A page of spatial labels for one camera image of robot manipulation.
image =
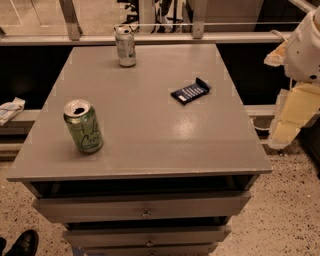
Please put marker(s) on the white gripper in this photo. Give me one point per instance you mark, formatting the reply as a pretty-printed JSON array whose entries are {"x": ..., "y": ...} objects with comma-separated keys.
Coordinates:
[{"x": 304, "y": 55}]

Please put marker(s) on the green soda can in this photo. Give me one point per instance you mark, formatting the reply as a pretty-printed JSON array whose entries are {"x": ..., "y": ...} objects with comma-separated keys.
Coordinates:
[{"x": 81, "y": 120}]

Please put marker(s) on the white 7up can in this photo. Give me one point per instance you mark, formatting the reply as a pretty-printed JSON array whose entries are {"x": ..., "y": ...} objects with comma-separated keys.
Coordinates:
[{"x": 125, "y": 45}]

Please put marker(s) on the dark blue snack bar wrapper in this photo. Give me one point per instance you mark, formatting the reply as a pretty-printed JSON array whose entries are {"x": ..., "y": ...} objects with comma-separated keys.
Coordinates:
[{"x": 191, "y": 92}]

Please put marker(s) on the grey drawer cabinet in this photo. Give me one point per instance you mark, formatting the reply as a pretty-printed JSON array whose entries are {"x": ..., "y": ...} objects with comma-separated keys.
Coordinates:
[{"x": 152, "y": 144}]

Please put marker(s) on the middle grey drawer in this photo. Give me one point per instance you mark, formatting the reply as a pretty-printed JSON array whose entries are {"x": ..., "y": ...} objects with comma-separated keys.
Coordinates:
[{"x": 147, "y": 237}]

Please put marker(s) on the grey drawer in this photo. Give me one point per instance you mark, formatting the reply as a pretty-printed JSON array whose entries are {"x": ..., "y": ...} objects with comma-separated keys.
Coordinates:
[
  {"x": 173, "y": 250},
  {"x": 147, "y": 237},
  {"x": 142, "y": 207}
]

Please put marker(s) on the bottom grey drawer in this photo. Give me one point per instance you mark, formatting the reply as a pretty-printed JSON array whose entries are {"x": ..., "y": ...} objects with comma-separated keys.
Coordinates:
[{"x": 173, "y": 250}]

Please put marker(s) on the top grey drawer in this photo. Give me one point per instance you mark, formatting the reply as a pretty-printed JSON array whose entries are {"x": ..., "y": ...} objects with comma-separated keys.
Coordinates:
[{"x": 142, "y": 207}]

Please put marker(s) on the white folded cloth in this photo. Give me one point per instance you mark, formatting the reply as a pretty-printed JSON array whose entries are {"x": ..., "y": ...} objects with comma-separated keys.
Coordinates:
[{"x": 9, "y": 110}]

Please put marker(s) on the black shoe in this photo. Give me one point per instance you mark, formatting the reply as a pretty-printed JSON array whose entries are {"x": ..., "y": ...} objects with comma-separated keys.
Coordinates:
[{"x": 25, "y": 245}]

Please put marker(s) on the metal railing frame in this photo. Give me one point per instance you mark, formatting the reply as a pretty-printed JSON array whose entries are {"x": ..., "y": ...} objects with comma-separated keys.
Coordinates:
[{"x": 92, "y": 22}]

